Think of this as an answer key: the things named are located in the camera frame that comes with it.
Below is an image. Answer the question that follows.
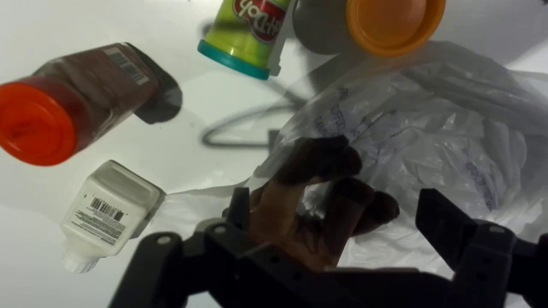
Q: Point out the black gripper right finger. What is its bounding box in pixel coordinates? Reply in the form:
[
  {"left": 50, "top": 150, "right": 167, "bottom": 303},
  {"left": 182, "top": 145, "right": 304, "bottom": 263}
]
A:
[{"left": 415, "top": 188, "right": 548, "bottom": 308}]

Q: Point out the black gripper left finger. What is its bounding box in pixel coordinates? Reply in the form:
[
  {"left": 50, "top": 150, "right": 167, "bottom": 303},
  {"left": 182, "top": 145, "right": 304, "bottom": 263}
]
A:
[{"left": 109, "top": 188, "right": 456, "bottom": 308}]

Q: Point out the brown plush toy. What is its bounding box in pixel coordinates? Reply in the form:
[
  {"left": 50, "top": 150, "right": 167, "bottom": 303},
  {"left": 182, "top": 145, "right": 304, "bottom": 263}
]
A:
[{"left": 249, "top": 135, "right": 400, "bottom": 272}]

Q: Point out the white rectangular bottle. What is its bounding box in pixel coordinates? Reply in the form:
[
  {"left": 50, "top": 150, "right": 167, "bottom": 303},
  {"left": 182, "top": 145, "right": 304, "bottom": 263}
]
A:
[{"left": 61, "top": 161, "right": 167, "bottom": 274}]

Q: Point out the white plastic bag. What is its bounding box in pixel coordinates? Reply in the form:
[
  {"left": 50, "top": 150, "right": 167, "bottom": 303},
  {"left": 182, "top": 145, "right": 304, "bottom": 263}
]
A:
[{"left": 160, "top": 39, "right": 548, "bottom": 287}]

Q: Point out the teal-lidded play-doh can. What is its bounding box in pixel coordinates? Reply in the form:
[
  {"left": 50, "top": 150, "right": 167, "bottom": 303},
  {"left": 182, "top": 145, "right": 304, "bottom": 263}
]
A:
[{"left": 198, "top": 0, "right": 292, "bottom": 80}]

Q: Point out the red-lidded brown spice jar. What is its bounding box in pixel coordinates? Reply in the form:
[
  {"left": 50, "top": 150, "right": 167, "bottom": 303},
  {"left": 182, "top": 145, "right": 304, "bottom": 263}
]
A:
[{"left": 0, "top": 43, "right": 184, "bottom": 166}]

